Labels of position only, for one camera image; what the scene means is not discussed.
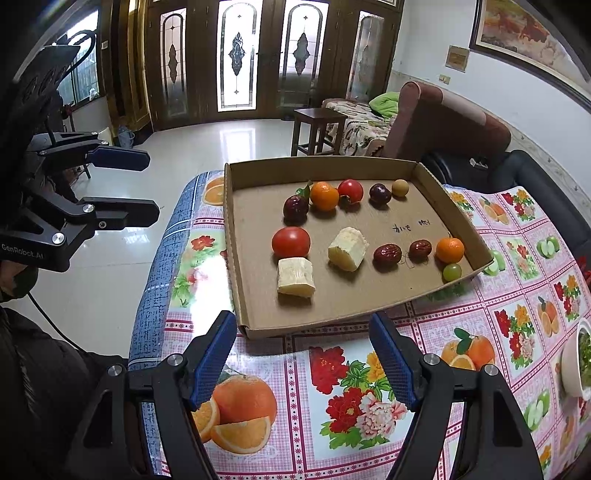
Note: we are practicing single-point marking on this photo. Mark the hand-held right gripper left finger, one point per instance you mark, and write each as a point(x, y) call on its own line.
point(214, 355)

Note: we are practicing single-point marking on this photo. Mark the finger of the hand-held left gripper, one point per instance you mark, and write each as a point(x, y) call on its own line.
point(120, 158)
point(122, 213)

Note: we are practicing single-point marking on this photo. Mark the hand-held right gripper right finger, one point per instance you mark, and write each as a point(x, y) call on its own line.
point(392, 360)

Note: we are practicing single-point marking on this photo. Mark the cardboard box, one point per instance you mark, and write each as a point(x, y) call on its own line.
point(351, 295)

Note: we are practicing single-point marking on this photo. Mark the red jujube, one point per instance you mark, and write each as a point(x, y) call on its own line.
point(420, 249)
point(388, 254)

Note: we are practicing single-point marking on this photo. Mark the green grape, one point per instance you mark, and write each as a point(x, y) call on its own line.
point(452, 273)

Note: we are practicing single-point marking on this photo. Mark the peeled sugarcane piece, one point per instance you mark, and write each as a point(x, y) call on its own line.
point(295, 277)
point(348, 249)

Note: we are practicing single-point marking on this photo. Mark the plain tangerine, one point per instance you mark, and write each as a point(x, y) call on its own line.
point(450, 249)

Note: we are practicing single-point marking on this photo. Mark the red tomato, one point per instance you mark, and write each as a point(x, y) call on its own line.
point(350, 190)
point(291, 242)

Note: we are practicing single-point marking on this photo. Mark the dark red plum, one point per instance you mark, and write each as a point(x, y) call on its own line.
point(295, 208)
point(380, 194)

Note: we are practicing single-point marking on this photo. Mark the brown longan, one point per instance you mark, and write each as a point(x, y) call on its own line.
point(400, 188)

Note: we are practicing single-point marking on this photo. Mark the tangerine with green leaf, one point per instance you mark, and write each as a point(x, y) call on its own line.
point(324, 197)

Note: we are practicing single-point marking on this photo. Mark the pale blue water jug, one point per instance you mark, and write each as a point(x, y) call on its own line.
point(125, 137)

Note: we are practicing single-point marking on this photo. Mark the wooden glass panel door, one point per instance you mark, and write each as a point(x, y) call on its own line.
point(203, 60)

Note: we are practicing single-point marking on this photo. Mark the person's dark clothing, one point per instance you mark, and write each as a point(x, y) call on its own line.
point(37, 392)

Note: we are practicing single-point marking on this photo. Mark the white bowl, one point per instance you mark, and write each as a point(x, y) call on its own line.
point(570, 369)

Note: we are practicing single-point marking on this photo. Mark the leafy greens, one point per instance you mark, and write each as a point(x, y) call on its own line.
point(585, 355)

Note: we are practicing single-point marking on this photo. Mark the dark wooden stool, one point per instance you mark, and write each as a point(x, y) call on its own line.
point(318, 115)

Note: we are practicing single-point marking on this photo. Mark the floral blanket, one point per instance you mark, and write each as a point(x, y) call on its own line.
point(355, 129)

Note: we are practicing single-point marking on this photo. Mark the black leather sofa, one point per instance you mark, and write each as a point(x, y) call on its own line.
point(531, 170)

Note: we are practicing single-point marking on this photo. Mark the brown armchair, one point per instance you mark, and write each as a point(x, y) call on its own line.
point(443, 120)

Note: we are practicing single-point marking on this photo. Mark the green cushion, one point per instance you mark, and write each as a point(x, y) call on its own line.
point(385, 104)

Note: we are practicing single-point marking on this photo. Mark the small wall plaque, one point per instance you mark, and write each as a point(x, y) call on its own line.
point(457, 58)

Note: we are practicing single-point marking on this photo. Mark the framed wall painting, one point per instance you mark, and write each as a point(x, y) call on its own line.
point(521, 27)

